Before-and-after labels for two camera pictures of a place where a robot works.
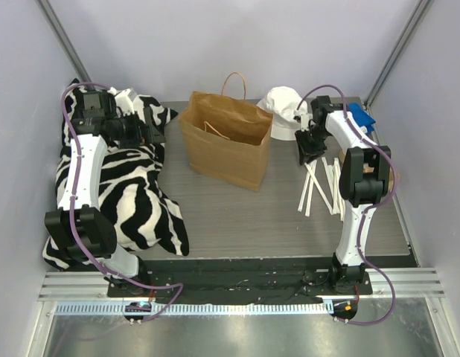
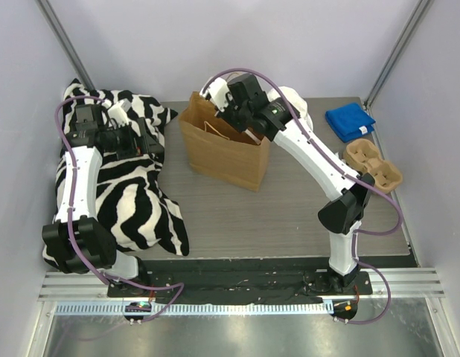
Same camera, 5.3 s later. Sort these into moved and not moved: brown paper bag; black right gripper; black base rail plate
Moved: black right gripper
Not moved: brown paper bag; black base rail plate
